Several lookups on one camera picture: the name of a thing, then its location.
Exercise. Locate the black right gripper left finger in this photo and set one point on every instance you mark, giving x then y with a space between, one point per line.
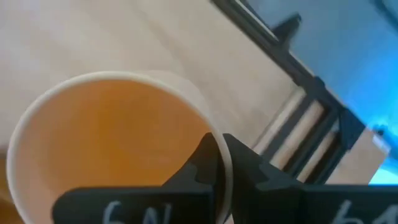
140 202

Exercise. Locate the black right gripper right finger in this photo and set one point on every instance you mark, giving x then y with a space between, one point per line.
280 202

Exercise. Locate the peach mug with orange inside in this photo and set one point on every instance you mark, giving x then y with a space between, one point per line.
109 130

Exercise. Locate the black metal table frame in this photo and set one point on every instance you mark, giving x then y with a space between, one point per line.
314 90

